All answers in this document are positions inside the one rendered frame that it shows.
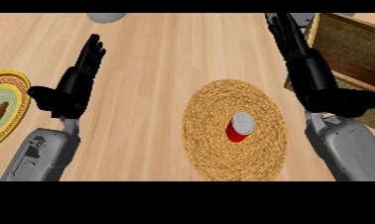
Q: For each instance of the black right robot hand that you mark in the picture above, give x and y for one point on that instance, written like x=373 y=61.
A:
x=312 y=76

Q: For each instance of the wooden wicker basket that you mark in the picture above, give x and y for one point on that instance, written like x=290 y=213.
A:
x=342 y=53

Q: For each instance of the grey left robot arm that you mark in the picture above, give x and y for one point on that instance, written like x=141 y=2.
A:
x=39 y=153

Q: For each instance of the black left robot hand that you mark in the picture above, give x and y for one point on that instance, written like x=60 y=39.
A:
x=73 y=86

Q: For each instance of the round woven straw placemat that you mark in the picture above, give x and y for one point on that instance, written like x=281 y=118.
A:
x=234 y=130

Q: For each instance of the grey round object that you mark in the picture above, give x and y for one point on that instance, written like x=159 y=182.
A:
x=104 y=17

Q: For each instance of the yellow patterned plate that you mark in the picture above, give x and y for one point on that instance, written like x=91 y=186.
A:
x=11 y=105

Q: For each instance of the red can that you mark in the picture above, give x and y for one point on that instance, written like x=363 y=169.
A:
x=240 y=127

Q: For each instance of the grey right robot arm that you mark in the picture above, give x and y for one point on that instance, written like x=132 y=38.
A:
x=342 y=145

